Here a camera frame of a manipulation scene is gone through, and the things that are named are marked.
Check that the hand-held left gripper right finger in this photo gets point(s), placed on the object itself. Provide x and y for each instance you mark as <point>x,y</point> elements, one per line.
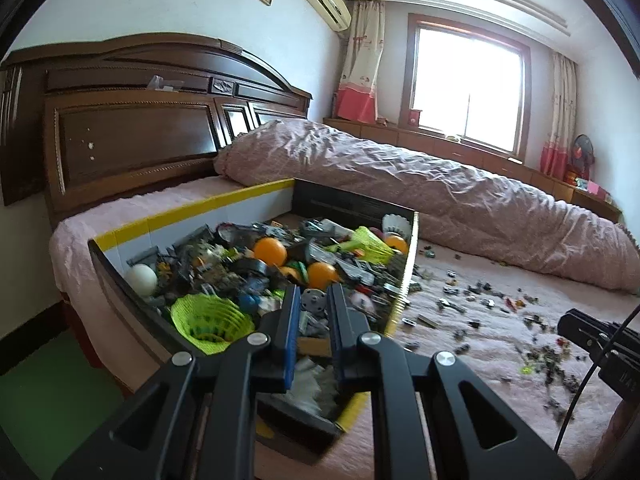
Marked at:
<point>336,330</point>

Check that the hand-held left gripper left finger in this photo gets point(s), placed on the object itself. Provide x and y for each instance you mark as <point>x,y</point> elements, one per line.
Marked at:
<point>292,330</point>

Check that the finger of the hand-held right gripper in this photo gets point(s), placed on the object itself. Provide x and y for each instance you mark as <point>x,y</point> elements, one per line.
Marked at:
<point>575,325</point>

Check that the yellow cardboard box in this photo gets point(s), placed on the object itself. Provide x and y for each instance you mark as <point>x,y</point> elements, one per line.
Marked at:
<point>200,210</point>

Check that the person's right forearm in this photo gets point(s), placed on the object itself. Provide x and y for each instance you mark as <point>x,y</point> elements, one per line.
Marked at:
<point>625,430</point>

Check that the grey round wheel piece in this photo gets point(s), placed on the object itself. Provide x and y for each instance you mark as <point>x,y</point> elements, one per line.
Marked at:
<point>314,302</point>

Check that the small blue ball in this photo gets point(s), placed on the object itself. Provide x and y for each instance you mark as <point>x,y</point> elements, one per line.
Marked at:
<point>247,303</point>

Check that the white crumpled paper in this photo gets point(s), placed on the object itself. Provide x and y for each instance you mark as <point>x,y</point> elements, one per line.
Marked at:
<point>310,390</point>

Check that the neon green translucent piece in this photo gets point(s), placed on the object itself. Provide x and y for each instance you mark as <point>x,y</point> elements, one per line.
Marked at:
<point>526,370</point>

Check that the green plastic shuttlecock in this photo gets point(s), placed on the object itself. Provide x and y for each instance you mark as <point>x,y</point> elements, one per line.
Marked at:
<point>210,317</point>
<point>372,245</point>

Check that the pink fuzzy bed blanket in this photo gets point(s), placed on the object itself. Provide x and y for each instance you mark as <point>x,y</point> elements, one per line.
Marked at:
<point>475,360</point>

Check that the scattered small toy bricks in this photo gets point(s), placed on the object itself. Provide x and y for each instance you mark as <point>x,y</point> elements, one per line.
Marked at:
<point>450,290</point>

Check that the white shuttlecock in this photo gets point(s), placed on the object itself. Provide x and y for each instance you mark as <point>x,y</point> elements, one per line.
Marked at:
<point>397,223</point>

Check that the pink box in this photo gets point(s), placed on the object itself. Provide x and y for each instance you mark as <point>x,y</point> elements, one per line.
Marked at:
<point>597,189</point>

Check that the white ball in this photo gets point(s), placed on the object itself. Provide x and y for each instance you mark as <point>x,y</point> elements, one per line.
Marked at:
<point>141,279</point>

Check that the pink quilt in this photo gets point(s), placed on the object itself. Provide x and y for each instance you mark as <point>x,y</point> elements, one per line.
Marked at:
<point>425,185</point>

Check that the red standing fan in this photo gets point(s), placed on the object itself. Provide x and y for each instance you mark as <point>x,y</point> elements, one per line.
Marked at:
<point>584,152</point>

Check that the long wooden window cabinet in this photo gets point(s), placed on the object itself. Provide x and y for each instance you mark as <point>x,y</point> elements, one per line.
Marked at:
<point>450,147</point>

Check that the cream and red curtain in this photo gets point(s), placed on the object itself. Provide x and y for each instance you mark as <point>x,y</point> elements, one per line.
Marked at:
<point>357,60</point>
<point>560,110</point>

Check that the small red box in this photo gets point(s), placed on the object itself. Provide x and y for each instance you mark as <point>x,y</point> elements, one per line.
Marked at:
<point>414,118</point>

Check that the dark wooden headboard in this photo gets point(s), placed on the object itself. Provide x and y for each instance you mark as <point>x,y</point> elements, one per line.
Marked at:
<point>125,130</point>

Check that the wooden framed window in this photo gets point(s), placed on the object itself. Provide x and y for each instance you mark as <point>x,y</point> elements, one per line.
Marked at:
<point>470,80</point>

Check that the wooden bed frame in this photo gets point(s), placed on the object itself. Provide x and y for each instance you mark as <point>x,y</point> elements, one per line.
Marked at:
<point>95,355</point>

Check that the wall air conditioner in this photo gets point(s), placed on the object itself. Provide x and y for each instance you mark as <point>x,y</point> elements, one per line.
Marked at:
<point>327,2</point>

